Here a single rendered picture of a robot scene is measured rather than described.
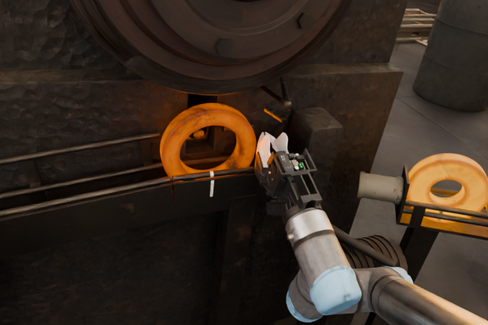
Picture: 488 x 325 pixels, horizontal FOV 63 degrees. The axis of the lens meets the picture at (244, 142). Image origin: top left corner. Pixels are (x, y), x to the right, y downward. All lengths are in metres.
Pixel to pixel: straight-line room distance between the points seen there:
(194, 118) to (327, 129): 0.27
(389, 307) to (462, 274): 1.19
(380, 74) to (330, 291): 0.52
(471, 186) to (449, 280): 0.95
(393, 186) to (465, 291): 0.98
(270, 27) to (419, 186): 0.49
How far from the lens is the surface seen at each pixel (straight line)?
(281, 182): 0.70
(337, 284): 0.63
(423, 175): 0.88
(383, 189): 0.89
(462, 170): 0.88
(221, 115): 0.72
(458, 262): 1.92
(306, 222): 0.67
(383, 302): 0.72
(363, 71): 0.94
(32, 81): 0.75
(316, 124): 0.81
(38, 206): 0.76
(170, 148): 0.73
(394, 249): 0.99
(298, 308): 0.75
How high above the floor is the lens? 1.16
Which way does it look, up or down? 31 degrees down
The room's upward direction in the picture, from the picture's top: 7 degrees clockwise
